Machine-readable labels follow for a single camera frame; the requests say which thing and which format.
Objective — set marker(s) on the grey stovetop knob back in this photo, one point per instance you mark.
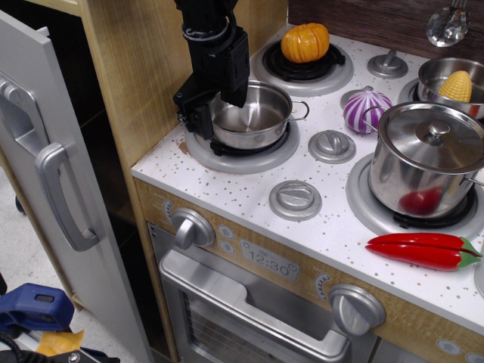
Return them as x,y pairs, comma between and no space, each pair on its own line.
387,66

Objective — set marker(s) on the small steel pan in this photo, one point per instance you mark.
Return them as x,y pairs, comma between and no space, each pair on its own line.
260,122

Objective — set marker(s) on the steel pot lid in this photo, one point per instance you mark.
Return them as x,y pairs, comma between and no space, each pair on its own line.
433,137

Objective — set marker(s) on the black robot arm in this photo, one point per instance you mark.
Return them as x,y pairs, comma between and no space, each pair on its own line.
209,23

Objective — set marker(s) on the grey stovetop knob front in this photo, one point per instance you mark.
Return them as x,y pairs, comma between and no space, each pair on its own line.
296,201

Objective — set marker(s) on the hanging steel spoon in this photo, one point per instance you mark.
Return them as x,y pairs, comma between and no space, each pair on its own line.
449,25

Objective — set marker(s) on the grey door handle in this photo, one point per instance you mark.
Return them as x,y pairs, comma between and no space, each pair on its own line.
47,164

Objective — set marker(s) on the yellow toy corn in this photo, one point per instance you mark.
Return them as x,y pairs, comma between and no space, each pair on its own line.
457,87

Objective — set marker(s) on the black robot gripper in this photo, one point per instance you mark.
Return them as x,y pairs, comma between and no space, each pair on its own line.
225,72

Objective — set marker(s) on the back left burner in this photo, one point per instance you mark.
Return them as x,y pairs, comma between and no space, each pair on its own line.
321,77

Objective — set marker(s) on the oven door with handle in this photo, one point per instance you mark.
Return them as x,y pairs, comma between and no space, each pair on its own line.
223,313

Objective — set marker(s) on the burner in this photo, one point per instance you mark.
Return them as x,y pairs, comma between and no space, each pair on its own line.
265,160
321,77
465,221
414,91

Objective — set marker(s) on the large steel pot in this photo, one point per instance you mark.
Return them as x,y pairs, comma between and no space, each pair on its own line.
414,192

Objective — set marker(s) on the grey stovetop knob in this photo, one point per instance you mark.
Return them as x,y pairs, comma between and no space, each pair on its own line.
387,66
332,147
296,201

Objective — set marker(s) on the purple striped toy onion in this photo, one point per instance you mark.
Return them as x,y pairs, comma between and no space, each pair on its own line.
363,110

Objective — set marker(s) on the right oven dial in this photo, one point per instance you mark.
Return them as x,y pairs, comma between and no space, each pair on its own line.
355,310

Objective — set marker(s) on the grey cabinet door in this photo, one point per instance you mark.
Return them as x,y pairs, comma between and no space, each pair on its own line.
43,144

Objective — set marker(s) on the orange toy pumpkin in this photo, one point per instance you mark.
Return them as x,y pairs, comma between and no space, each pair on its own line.
305,43

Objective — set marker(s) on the left oven dial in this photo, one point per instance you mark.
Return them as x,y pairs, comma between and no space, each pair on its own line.
192,229

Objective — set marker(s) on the steel bowl pan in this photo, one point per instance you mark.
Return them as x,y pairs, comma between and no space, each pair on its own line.
434,73

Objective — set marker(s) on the front left burner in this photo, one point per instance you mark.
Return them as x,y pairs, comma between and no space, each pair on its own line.
265,160

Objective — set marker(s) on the oven clock display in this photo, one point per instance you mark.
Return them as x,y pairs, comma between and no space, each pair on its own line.
268,259

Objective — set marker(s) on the blue clamp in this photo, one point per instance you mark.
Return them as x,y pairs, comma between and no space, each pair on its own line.
36,307

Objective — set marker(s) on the red toy chili pepper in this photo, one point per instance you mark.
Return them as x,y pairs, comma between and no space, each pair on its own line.
442,252

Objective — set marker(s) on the wooden toy kitchen cabinet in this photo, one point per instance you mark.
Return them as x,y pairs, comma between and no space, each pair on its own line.
139,59

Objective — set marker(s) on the back right burner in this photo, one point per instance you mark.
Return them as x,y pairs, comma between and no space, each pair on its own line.
414,91

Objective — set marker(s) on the oven dial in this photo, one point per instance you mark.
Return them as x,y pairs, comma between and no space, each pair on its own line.
192,229
355,310

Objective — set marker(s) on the grey stovetop knob middle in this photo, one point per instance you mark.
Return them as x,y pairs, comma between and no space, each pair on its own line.
332,147

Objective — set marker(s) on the front right burner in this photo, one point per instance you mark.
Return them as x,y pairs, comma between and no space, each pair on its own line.
465,221

